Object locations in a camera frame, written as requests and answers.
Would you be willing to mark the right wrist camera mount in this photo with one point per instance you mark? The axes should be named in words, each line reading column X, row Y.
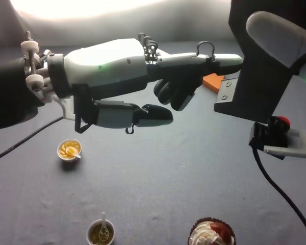
column 283, row 149

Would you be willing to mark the orange triangle block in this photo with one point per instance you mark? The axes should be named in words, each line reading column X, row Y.
column 210, row 83

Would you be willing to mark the white cup with green soup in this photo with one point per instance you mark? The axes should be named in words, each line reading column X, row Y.
column 100, row 231

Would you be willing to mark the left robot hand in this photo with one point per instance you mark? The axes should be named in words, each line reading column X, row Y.
column 104, row 66

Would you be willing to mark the white bowl with yellow food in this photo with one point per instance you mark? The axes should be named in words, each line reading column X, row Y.
column 69, row 150

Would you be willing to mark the grey table cloth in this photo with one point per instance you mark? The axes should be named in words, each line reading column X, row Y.
column 142, row 178

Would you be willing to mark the toy cupcake with strawberry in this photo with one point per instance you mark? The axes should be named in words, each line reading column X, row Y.
column 209, row 234

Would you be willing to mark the red cylinder with white cross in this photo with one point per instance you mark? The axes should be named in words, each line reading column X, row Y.
column 284, row 120

